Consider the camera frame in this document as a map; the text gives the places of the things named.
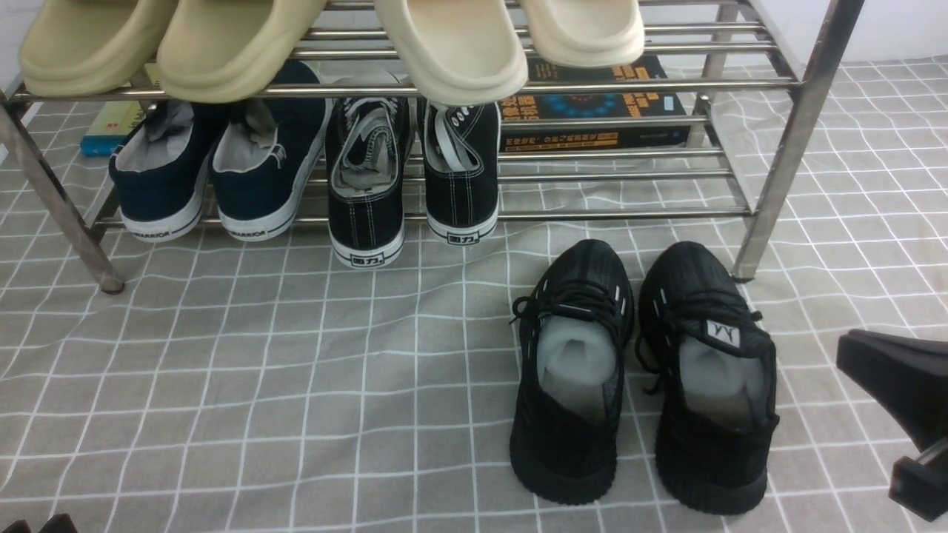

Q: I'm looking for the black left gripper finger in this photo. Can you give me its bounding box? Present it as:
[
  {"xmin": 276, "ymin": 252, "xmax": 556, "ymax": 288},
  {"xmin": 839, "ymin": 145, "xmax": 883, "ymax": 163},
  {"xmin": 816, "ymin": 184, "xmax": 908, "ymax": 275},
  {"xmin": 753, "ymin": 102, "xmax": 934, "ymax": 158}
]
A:
[{"xmin": 2, "ymin": 513, "xmax": 78, "ymax": 533}]

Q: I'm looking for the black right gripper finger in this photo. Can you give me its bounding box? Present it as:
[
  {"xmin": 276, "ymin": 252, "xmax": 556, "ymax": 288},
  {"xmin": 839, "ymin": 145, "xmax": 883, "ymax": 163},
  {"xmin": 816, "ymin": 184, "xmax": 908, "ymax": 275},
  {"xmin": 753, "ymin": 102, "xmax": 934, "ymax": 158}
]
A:
[{"xmin": 836, "ymin": 329, "xmax": 947, "ymax": 451}]

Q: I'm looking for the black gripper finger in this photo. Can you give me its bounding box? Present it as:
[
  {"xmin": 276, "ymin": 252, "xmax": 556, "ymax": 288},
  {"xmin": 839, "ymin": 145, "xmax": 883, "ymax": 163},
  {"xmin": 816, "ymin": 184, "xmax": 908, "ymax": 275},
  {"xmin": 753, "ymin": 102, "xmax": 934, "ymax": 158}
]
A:
[{"xmin": 888, "ymin": 438, "xmax": 947, "ymax": 522}]

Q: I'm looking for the black knit sneaker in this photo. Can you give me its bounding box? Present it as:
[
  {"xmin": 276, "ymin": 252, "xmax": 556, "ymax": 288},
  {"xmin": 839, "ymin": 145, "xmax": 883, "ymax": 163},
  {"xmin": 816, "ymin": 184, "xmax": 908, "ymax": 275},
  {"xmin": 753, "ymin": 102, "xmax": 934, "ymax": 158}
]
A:
[
  {"xmin": 635, "ymin": 241, "xmax": 779, "ymax": 516},
  {"xmin": 509, "ymin": 239, "xmax": 634, "ymax": 506}
]

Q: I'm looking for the metal shoe rack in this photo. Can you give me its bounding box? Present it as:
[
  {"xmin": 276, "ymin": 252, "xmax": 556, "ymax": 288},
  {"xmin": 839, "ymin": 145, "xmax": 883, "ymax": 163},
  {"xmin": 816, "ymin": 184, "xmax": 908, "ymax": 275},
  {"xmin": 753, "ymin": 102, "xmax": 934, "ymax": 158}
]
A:
[{"xmin": 2, "ymin": 1, "xmax": 864, "ymax": 295}]

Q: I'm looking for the grey checked tablecloth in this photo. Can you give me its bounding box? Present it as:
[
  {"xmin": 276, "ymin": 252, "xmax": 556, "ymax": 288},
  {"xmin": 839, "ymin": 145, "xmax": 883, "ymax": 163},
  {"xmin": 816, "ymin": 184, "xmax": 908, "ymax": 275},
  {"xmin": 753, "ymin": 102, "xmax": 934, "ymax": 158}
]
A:
[{"xmin": 1, "ymin": 57, "xmax": 946, "ymax": 532}]

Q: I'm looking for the navy canvas shoe left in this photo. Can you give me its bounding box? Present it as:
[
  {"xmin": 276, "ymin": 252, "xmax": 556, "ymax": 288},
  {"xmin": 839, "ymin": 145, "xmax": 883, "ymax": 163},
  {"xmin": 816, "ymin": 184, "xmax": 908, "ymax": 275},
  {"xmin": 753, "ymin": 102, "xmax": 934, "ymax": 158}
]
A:
[{"xmin": 108, "ymin": 101, "xmax": 228, "ymax": 243}]

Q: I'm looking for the navy canvas shoe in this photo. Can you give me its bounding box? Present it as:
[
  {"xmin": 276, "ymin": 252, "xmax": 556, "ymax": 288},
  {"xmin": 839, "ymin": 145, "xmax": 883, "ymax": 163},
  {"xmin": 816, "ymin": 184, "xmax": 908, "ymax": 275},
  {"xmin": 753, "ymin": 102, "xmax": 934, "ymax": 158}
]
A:
[
  {"xmin": 210, "ymin": 97, "xmax": 336, "ymax": 242},
  {"xmin": 108, "ymin": 101, "xmax": 228, "ymax": 243}
]

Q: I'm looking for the black book with orange text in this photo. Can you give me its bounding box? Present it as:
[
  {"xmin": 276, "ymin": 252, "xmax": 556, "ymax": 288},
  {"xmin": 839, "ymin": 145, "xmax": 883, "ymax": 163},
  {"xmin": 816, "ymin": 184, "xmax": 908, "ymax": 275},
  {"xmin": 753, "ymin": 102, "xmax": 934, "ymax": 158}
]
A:
[{"xmin": 500, "ymin": 56, "xmax": 692, "ymax": 152}]

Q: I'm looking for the yellow and blue book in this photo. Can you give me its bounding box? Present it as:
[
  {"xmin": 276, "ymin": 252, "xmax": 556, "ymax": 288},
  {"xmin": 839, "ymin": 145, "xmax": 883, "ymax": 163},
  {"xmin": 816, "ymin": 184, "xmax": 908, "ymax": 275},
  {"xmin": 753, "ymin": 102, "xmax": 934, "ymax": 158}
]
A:
[{"xmin": 80, "ymin": 101, "xmax": 147, "ymax": 158}]

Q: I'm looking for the navy canvas shoe right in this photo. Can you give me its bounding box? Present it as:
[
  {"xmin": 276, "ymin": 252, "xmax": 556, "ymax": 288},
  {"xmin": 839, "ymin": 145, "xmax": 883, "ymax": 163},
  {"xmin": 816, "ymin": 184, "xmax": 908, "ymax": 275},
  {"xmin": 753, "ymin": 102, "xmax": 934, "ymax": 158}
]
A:
[{"xmin": 210, "ymin": 97, "xmax": 336, "ymax": 242}]

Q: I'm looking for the beige slipper far left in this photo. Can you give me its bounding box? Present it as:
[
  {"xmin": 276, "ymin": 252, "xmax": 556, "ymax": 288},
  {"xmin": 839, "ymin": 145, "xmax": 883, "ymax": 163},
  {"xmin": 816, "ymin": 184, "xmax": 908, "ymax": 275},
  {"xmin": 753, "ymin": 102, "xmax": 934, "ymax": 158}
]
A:
[{"xmin": 19, "ymin": 1, "xmax": 178, "ymax": 97}]

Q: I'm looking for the beige slipper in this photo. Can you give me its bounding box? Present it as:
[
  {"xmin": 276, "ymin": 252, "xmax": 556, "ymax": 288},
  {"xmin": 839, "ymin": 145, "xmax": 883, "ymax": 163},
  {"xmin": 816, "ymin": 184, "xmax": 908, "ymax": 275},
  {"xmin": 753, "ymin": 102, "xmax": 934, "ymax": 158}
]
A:
[
  {"xmin": 19, "ymin": 1, "xmax": 178, "ymax": 97},
  {"xmin": 157, "ymin": 1, "xmax": 327, "ymax": 104}
]

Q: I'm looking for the cream slipper right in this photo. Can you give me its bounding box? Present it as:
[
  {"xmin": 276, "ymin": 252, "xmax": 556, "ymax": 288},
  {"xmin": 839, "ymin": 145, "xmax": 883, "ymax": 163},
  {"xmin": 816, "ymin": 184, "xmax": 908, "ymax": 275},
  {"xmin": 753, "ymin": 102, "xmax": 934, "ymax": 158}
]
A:
[{"xmin": 518, "ymin": 1, "xmax": 644, "ymax": 68}]

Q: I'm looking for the cream slipper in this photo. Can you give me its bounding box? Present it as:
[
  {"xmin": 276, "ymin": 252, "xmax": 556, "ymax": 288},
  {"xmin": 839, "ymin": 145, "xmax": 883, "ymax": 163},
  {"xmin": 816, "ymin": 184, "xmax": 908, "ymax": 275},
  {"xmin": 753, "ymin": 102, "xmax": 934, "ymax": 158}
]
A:
[
  {"xmin": 518, "ymin": 1, "xmax": 644, "ymax": 68},
  {"xmin": 375, "ymin": 1, "xmax": 529, "ymax": 106}
]

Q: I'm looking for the black canvas sneaker left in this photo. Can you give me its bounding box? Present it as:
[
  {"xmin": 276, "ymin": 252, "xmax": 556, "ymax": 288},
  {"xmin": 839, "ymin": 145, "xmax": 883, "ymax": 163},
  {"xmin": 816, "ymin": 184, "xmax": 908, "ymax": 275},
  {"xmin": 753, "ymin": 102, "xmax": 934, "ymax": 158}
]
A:
[{"xmin": 325, "ymin": 97, "xmax": 414, "ymax": 269}]

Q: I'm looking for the black canvas sneaker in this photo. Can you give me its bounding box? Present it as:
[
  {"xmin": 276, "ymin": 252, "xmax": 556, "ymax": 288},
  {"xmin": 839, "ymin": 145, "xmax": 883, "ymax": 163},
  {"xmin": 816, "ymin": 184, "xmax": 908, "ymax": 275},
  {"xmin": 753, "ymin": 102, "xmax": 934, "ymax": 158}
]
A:
[
  {"xmin": 325, "ymin": 97, "xmax": 414, "ymax": 269},
  {"xmin": 416, "ymin": 100, "xmax": 501, "ymax": 246}
]

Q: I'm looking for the black canvas sneaker right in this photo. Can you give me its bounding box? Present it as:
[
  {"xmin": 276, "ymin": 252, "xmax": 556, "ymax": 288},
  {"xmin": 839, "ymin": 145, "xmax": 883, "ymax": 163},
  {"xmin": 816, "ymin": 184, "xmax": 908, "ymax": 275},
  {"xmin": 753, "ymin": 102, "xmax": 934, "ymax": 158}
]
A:
[{"xmin": 416, "ymin": 100, "xmax": 501, "ymax": 246}]

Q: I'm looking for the cream slipper centre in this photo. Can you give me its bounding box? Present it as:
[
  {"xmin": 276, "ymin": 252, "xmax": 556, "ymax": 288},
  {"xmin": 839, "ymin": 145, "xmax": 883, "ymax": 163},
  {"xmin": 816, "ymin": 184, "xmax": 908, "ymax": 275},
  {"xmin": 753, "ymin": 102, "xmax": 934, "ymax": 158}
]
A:
[{"xmin": 375, "ymin": 1, "xmax": 529, "ymax": 106}]

